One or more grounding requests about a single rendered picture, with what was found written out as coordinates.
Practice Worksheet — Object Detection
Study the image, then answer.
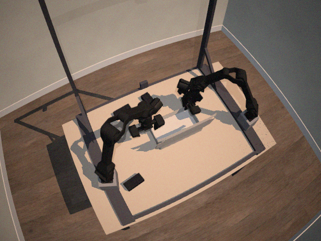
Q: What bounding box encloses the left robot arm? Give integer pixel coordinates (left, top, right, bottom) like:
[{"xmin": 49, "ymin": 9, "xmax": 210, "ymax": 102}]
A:
[{"xmin": 177, "ymin": 67, "xmax": 258, "ymax": 122}]

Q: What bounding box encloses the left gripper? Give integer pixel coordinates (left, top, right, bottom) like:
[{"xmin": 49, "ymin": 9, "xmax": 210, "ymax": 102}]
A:
[{"xmin": 178, "ymin": 89, "xmax": 201, "ymax": 115}]

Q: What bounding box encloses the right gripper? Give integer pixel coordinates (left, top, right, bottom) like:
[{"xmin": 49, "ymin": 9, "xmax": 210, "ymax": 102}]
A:
[{"xmin": 128, "ymin": 114, "xmax": 165, "ymax": 138}]

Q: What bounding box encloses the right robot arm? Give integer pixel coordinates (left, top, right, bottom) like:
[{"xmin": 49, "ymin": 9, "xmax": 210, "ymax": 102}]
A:
[{"xmin": 94, "ymin": 98, "xmax": 163, "ymax": 184}]

